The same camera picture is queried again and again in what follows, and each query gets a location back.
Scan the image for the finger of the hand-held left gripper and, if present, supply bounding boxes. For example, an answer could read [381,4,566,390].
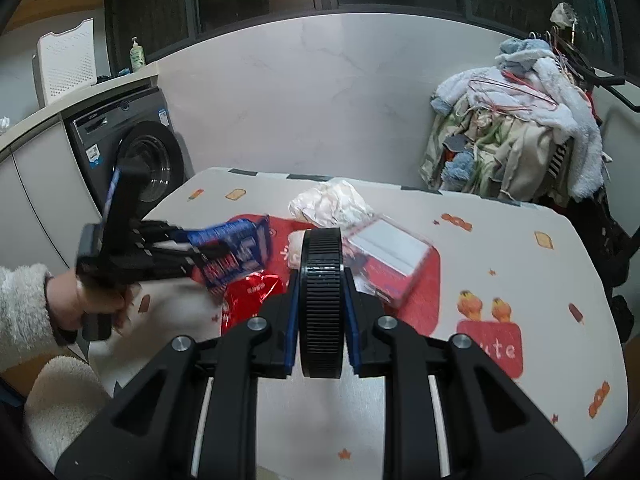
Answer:
[142,247,211,283]
[131,219,201,251]

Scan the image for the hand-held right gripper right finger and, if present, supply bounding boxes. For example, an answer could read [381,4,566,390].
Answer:
[342,272,586,480]

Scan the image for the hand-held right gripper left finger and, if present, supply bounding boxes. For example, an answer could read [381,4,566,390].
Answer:
[55,270,301,480]

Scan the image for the black round ribbed lid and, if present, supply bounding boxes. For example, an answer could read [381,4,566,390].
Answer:
[300,228,346,378]

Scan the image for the red snack packet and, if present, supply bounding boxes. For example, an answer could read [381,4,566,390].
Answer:
[220,272,291,338]

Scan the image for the blue snack packet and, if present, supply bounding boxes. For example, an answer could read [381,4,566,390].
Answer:
[187,214,273,297]

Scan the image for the clear plastic box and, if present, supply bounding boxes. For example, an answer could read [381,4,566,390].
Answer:
[345,214,433,308]

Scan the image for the white tissue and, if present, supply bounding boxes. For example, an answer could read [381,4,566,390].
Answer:
[289,180,376,228]

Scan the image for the person's left forearm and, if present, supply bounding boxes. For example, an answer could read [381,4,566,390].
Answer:
[0,262,76,373]

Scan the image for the person's left hand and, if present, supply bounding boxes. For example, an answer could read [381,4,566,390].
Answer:
[44,272,142,335]

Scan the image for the grey washing machine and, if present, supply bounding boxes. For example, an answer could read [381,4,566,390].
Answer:
[62,85,188,221]

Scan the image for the white cabinet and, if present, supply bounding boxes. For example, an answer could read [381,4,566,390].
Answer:
[0,67,161,281]

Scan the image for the pump soap bottle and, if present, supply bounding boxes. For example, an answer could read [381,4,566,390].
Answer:
[129,36,147,73]

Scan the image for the white perforated laundry basket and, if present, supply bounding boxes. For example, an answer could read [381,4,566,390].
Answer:
[32,17,97,108]

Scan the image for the pile of clothes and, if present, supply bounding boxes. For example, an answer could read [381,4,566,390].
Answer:
[419,37,613,201]

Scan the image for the black exercise bike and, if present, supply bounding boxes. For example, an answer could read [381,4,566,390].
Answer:
[550,30,640,346]

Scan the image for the pink wire hanger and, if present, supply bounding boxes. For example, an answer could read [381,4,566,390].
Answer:
[467,72,558,111]

